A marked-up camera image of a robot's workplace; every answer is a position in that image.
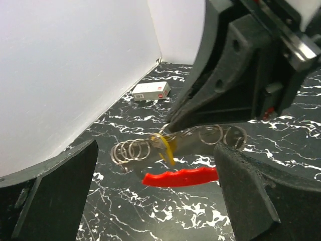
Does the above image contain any white box red label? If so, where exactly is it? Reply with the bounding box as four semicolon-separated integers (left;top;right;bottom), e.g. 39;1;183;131
131;81;171;101

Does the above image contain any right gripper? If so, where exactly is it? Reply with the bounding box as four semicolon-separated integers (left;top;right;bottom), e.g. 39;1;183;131
168;1;320;132

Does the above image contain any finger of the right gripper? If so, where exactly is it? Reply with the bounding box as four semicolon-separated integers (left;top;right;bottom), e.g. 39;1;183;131
167;1;226;126

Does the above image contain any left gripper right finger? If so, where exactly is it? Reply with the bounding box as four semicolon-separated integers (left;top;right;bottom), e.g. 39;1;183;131
214;144;320;240

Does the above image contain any red black keyring holder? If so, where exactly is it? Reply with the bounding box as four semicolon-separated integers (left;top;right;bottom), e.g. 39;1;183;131
110;124;247;188

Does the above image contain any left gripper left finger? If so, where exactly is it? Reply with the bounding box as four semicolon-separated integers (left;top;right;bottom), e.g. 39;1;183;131
1;140;99;240

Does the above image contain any key with yellow tag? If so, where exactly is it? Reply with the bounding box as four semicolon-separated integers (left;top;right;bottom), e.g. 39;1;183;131
150;133;175;166

